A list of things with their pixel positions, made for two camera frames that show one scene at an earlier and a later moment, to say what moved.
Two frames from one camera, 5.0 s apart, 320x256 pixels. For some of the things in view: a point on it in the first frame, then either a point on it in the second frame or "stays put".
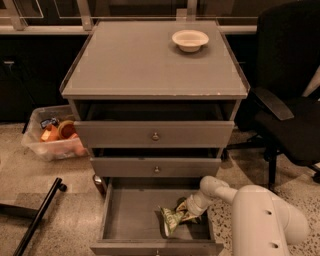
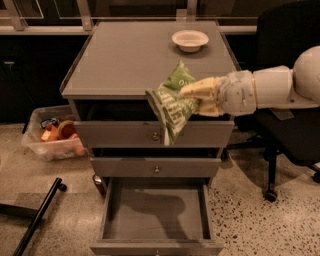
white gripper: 193,205 to 237,92
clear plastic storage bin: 51,134 stays put
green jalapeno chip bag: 172,218 to 173,106
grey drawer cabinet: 154,102 stays put
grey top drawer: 155,134 stays put
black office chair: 280,123 stays put
